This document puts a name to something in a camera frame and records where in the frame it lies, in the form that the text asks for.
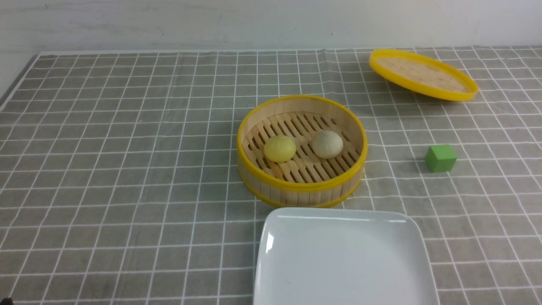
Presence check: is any yellow steamed bun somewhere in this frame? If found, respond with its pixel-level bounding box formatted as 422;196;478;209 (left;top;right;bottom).
263;135;297;163

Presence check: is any white square plate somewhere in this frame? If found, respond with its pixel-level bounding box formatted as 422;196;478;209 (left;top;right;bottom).
252;207;440;305

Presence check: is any bamboo steamer basket yellow rim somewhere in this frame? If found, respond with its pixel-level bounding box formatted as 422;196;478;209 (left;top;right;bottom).
236;95;368;207

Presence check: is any beige steamed bun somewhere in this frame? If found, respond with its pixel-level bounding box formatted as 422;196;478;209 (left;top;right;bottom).
311;130;344;159

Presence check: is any yellow rimmed steamer lid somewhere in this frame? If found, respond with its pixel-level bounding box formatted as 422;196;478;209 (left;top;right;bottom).
368;50;479;102

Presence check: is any green cube block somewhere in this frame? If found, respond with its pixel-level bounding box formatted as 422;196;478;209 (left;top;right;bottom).
425;144;457;172

